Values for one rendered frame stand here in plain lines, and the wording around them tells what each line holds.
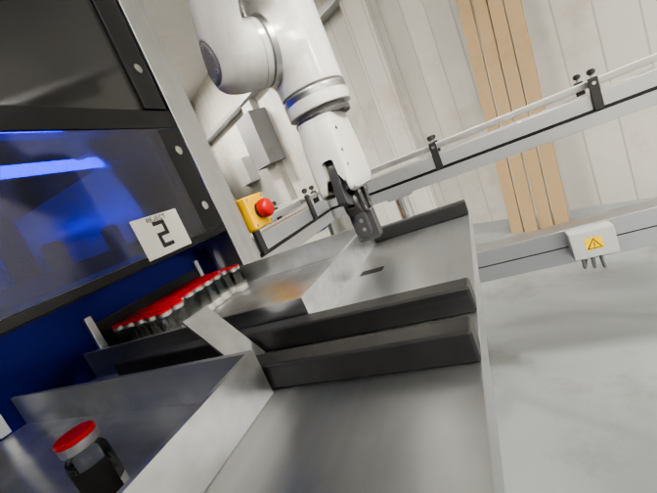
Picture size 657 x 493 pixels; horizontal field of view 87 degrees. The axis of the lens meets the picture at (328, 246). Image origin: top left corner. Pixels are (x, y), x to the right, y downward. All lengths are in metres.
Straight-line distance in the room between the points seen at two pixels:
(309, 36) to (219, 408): 0.39
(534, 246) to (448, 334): 1.19
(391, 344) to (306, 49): 0.35
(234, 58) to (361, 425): 0.37
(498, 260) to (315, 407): 1.21
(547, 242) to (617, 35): 2.08
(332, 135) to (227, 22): 0.15
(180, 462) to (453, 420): 0.13
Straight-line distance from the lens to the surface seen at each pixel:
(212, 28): 0.43
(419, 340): 0.21
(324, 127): 0.43
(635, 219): 1.43
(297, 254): 0.60
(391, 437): 0.19
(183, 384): 0.31
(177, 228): 0.59
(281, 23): 0.47
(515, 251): 1.39
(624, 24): 3.24
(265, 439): 0.23
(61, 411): 0.47
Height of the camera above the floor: 1.00
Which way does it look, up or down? 10 degrees down
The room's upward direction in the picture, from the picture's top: 23 degrees counter-clockwise
